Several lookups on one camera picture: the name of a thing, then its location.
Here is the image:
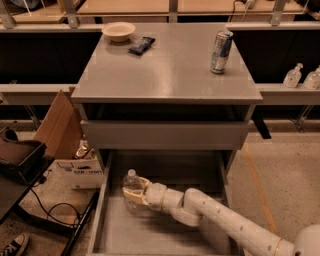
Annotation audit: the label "beige paper bowl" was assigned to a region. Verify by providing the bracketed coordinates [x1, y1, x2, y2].
[102, 22, 136, 42]

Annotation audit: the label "black white sneaker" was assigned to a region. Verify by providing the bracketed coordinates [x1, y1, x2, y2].
[0, 233, 29, 256]

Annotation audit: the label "grey shelf rail right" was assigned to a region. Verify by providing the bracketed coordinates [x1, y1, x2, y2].
[256, 83, 320, 105]

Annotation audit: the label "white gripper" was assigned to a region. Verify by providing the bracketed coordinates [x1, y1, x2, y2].
[122, 177, 167, 211]

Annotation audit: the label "grey shelf rail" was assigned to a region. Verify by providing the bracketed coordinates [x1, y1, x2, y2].
[0, 84, 75, 105]
[256, 83, 320, 105]

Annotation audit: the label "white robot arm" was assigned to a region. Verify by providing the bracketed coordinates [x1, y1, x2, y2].
[122, 175, 320, 256]

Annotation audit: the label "grey shelf rail left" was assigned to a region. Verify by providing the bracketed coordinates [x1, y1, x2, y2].
[0, 84, 75, 105]

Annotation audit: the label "dark blue snack packet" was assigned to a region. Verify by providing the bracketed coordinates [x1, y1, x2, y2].
[129, 37, 155, 56]

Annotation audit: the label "white printed box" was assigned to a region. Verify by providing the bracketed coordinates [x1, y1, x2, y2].
[55, 159, 103, 189]

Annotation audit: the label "closed grey top drawer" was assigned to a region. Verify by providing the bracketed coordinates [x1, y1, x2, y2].
[81, 121, 249, 150]

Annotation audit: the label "grey drawer cabinet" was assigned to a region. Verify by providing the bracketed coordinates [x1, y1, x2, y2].
[70, 22, 263, 256]

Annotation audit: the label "open grey middle drawer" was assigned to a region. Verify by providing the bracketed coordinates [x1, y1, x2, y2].
[86, 150, 242, 256]

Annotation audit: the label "black cable on floor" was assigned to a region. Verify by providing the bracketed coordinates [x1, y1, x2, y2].
[29, 169, 92, 229]

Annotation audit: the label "clear plastic water bottle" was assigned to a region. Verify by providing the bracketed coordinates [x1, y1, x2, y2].
[122, 169, 144, 213]

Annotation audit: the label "brown cardboard box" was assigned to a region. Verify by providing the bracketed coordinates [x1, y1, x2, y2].
[34, 90, 83, 159]

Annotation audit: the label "silver blue energy drink can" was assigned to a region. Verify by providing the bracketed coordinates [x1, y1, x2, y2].
[210, 31, 233, 74]

